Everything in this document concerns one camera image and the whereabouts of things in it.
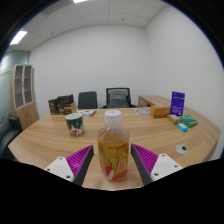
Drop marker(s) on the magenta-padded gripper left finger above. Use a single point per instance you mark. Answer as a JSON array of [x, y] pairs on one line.
[[79, 160]]

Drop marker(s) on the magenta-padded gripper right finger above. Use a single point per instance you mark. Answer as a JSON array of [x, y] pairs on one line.
[[146, 160]]

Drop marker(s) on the yellow tea drink bottle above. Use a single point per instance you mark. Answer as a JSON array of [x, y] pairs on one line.
[[113, 150]]

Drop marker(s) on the green red-print mug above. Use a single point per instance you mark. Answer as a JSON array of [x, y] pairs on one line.
[[74, 125]]

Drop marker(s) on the white green printed leaflet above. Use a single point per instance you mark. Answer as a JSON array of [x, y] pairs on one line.
[[87, 113]]

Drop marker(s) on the small light blue box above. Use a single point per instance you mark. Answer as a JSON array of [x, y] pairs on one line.
[[182, 127]]

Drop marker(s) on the round white printed mat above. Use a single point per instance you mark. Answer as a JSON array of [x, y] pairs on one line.
[[143, 111]]

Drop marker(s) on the small tan box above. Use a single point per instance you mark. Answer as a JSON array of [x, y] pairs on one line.
[[174, 119]]

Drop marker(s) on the orange cardboard box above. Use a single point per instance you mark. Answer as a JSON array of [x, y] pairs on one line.
[[159, 112]]

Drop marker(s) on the green flat box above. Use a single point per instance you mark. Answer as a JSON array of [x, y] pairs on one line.
[[189, 120]]

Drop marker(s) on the small dark brown box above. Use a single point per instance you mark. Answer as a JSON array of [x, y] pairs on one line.
[[52, 106]]

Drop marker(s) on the wooden side desk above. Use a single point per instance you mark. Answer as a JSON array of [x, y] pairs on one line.
[[153, 100]]

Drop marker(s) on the large dark brown box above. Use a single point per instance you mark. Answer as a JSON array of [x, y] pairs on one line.
[[64, 101]]

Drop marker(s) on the dark grey office chair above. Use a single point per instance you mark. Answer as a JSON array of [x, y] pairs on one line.
[[87, 100]]

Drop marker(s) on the purple upright box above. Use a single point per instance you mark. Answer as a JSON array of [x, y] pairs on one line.
[[177, 104]]

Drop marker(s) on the wooden shelf cabinet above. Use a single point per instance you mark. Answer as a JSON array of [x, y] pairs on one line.
[[28, 115]]

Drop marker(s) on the black mesh office chair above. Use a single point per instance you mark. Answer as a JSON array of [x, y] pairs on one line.
[[117, 98]]

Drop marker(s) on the small ceiling light panel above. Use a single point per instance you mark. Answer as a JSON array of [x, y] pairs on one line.
[[18, 37]]

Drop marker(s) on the large ceiling light panel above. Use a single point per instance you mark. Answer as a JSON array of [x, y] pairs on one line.
[[79, 1]]

